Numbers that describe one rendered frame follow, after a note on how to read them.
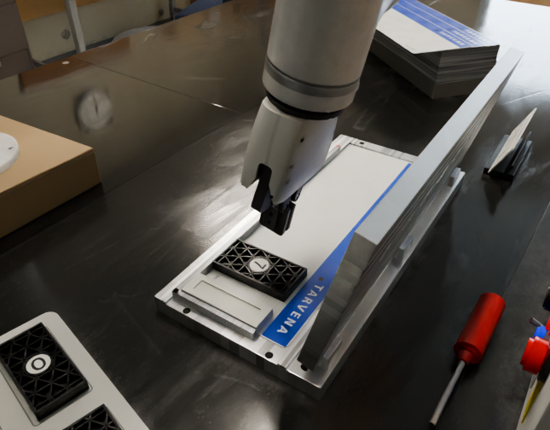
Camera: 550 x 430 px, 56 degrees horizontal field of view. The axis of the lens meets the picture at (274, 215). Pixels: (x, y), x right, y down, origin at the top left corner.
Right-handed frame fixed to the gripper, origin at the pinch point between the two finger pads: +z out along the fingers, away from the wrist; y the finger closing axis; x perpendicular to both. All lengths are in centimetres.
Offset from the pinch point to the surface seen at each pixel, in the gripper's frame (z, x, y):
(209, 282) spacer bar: 6.0, -2.1, 8.5
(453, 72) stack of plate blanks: 4, 2, -61
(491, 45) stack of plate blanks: -2, 5, -66
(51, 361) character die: 8.4, -8.4, 24.2
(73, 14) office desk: 86, -198, -134
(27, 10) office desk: 108, -253, -146
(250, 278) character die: 5.3, 1.2, 5.5
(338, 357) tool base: 3.9, 13.9, 8.6
